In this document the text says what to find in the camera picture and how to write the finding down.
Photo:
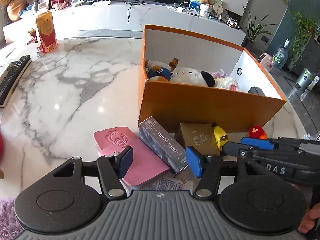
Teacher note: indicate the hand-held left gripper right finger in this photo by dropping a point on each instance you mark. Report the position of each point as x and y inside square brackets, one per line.
[193, 161]

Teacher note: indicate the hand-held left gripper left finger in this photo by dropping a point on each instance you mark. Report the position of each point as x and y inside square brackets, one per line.
[126, 161]

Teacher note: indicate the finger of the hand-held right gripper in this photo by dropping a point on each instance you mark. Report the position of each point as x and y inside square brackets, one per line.
[257, 143]
[235, 149]

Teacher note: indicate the orange crochet ball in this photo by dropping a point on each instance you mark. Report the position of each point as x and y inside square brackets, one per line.
[263, 136]

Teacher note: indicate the red crochet flower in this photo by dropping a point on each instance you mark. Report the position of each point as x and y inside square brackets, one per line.
[255, 131]

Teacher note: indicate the pink leather wallet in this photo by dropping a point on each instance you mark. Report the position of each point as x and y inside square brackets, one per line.
[145, 160]

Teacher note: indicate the yellow tape measure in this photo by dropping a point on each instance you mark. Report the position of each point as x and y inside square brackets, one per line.
[219, 136]

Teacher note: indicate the small gold brown box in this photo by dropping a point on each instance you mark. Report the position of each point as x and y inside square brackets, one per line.
[197, 137]

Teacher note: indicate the printed paper leaflet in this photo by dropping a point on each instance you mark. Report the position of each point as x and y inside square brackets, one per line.
[170, 185]

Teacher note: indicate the long narrow printed box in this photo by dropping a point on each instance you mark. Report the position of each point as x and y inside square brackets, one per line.
[160, 142]

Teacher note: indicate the black book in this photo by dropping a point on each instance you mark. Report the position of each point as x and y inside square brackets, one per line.
[256, 90]

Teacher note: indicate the orange cardboard box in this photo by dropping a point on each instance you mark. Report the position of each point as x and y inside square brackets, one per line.
[200, 105]

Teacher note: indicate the white pink crochet bunny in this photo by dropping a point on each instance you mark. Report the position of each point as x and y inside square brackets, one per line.
[227, 82]

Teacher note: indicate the white plush with black ear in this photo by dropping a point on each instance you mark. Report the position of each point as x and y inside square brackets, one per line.
[185, 76]

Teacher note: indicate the brown white dog plush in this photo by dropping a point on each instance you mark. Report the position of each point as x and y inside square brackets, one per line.
[161, 73]

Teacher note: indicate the small brown bear doll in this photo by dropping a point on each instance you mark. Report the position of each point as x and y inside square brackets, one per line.
[173, 63]

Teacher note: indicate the person's right hand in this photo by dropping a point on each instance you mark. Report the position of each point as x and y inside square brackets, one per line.
[312, 217]

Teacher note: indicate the metal trash can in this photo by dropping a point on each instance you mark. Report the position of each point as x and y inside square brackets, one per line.
[305, 78]

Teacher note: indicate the pink space heater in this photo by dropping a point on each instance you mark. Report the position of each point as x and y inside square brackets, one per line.
[266, 61]

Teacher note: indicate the water jug with pump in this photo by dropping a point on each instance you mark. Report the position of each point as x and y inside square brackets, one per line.
[281, 56]

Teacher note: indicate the floor potted plant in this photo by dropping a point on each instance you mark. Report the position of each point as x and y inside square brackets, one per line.
[250, 42]

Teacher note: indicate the trailing vine plant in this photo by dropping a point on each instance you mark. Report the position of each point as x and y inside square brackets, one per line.
[302, 32]

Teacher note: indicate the black white cow figurines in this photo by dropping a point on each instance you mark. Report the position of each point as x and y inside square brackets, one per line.
[232, 22]

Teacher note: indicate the red container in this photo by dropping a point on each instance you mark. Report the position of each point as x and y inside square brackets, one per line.
[1, 145]

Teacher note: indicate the purple fluffy blanket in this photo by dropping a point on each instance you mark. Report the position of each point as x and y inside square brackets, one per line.
[7, 217]

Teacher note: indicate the black keyboard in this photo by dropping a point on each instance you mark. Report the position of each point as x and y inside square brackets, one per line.
[12, 80]

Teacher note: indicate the paper fan on stand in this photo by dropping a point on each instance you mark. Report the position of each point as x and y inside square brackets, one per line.
[218, 8]

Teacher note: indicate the white TV cabinet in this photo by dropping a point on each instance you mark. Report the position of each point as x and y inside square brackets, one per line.
[112, 17]

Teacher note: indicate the green blue painting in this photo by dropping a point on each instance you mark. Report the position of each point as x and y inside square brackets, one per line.
[195, 2]

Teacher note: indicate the red yellow carton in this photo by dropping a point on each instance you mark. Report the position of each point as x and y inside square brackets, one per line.
[46, 30]

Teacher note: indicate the white desk thermometer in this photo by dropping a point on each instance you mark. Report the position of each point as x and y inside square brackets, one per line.
[76, 2]

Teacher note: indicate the red gift box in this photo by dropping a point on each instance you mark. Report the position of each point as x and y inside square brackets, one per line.
[58, 5]

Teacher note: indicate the brown vase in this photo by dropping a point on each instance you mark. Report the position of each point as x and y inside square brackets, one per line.
[14, 12]

